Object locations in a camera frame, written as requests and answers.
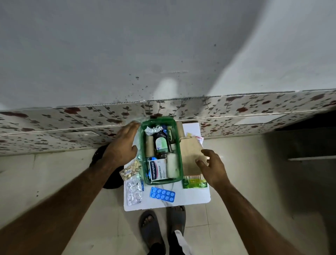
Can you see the person's left hand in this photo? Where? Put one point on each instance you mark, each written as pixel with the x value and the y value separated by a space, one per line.
pixel 119 151

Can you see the person's right hand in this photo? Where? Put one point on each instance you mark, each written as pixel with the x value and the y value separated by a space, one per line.
pixel 215 172

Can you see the person's left thumb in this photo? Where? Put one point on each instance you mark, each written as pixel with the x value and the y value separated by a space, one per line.
pixel 133 150

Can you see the person's right thumb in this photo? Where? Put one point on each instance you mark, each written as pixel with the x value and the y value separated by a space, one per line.
pixel 201 164

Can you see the person's left forearm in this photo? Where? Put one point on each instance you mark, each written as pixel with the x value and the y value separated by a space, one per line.
pixel 55 212

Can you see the person's right forearm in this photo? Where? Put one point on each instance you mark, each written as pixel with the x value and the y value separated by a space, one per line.
pixel 252 223

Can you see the beige crepe bandage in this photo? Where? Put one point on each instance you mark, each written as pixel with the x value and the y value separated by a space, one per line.
pixel 189 157

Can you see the green plastic basket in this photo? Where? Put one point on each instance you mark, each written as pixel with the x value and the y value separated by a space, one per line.
pixel 143 163

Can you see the beige bandage roll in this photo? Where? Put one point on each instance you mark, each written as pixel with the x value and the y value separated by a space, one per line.
pixel 149 146

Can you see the green packet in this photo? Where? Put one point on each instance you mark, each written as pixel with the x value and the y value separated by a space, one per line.
pixel 194 181

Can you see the gold blister pack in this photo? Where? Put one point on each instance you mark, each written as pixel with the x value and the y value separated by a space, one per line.
pixel 130 170

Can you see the brown bottle with green label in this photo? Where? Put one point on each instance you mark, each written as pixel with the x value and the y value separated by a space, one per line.
pixel 161 144

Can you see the crumpled silver foil strip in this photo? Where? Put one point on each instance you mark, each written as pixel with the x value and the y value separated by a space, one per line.
pixel 153 129

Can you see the white bandage roll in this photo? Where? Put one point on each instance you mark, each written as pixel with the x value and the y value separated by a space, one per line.
pixel 172 165

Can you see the white plaster box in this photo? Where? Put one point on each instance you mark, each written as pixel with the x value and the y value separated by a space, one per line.
pixel 158 170

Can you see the small white bottle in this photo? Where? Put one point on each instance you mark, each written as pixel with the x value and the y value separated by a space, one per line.
pixel 173 146

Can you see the black bag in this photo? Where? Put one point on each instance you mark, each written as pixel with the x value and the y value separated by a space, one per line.
pixel 112 180

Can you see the white paper sheet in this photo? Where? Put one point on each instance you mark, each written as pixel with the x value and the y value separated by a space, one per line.
pixel 192 128

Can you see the silver blister pack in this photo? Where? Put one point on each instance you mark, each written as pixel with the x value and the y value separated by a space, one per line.
pixel 134 193

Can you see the blue blister pack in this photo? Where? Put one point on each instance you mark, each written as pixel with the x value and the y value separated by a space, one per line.
pixel 162 194

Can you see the grey slipper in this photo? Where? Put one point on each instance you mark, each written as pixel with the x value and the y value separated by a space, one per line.
pixel 151 231
pixel 175 219

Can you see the floral patterned panel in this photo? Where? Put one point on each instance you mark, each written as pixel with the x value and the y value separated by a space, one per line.
pixel 65 123

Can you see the white cloth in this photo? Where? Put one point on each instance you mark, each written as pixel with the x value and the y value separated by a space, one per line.
pixel 183 243

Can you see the black trousers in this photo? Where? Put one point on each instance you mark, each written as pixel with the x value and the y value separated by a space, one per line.
pixel 164 248

